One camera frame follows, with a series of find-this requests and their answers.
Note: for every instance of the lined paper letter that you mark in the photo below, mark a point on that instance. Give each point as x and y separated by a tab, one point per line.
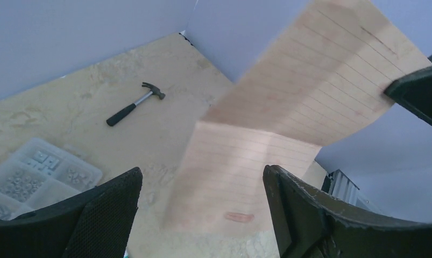
320	81

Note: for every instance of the black handled hammer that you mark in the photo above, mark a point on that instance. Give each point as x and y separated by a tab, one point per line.
120	115

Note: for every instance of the clear plastic screw box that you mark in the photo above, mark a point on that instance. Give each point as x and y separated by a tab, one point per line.
39	174

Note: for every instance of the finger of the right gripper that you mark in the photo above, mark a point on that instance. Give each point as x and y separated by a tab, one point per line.
414	93

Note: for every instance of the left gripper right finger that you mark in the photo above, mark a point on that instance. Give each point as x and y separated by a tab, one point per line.
308	222

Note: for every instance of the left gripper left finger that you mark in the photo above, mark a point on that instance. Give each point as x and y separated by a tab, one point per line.
95	223

